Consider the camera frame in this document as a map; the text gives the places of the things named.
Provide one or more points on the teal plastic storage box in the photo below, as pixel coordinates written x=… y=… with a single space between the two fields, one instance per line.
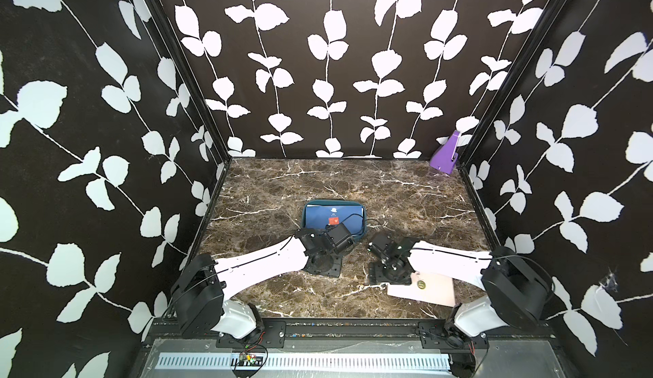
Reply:
x=340 y=201

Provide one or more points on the pale pink envelope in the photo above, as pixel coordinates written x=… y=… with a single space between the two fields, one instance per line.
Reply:
x=430 y=288

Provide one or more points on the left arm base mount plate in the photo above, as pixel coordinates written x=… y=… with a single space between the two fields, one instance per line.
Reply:
x=271 y=334

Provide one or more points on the white perforated rail strip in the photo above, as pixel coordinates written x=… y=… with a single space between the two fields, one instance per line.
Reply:
x=312 y=361

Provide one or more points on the dark blue envelope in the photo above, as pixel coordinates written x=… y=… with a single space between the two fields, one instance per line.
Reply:
x=330 y=215

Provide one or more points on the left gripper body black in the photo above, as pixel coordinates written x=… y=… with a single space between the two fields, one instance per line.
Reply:
x=332 y=268

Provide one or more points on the purple plastic stand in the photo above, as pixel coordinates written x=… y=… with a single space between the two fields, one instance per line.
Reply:
x=445 y=157

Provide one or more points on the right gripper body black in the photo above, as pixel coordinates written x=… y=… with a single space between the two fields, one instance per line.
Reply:
x=380 y=272

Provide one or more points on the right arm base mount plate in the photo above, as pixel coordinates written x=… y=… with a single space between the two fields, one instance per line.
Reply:
x=437 y=334

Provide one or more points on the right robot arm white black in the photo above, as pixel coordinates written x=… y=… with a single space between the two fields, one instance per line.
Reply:
x=485 y=289

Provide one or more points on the small electronics board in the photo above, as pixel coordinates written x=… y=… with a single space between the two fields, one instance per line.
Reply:
x=247 y=361

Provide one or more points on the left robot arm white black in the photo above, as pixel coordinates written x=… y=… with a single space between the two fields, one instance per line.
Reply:
x=202 y=298

